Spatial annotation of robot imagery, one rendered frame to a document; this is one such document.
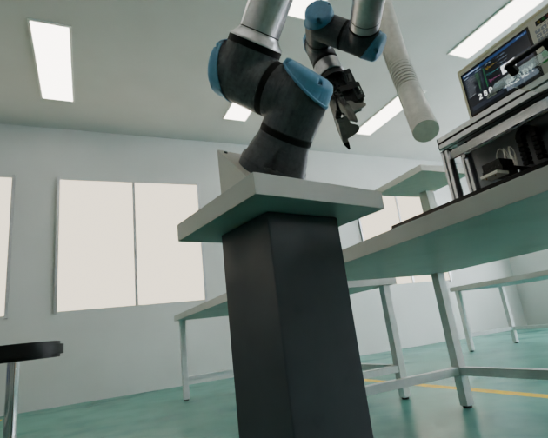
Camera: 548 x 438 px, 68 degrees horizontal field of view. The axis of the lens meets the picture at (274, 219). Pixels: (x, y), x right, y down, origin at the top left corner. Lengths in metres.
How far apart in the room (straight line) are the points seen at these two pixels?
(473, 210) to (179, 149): 5.22
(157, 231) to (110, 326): 1.29
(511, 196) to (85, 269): 4.84
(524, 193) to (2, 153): 5.51
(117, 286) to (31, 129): 2.23
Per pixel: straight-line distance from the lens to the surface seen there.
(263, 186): 0.67
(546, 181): 0.98
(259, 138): 0.85
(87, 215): 5.50
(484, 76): 1.62
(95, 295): 5.29
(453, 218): 1.11
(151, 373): 5.31
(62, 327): 5.27
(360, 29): 1.10
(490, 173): 1.41
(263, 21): 0.89
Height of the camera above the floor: 0.49
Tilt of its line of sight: 15 degrees up
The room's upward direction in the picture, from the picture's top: 7 degrees counter-clockwise
